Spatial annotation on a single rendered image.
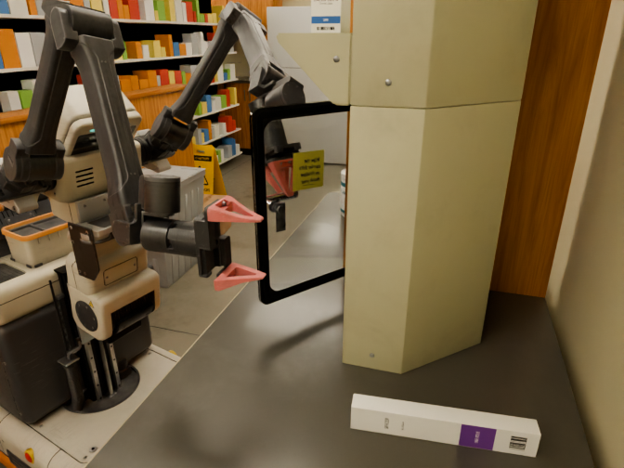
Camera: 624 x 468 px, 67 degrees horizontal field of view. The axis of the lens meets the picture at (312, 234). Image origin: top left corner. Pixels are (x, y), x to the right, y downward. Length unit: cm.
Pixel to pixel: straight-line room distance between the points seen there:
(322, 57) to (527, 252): 68
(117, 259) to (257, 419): 86
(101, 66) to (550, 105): 86
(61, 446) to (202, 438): 110
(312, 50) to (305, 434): 58
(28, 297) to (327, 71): 128
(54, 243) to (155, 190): 102
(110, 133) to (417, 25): 53
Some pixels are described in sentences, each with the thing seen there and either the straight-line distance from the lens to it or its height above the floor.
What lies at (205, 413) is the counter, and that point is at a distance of 84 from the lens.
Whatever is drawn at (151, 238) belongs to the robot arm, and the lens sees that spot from 79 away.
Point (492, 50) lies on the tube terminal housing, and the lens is 79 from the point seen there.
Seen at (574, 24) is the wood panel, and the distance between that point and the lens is 109.
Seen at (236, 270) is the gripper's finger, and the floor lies 115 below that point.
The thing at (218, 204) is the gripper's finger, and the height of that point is 127.
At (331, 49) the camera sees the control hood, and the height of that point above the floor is 149.
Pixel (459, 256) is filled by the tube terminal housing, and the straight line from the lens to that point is 85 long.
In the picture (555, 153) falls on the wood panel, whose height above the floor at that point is 128.
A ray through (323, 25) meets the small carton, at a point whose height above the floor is 152.
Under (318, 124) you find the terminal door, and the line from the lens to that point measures 93.
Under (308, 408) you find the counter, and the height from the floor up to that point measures 94.
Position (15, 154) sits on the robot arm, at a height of 127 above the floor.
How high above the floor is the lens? 151
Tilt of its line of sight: 23 degrees down
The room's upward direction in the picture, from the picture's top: straight up
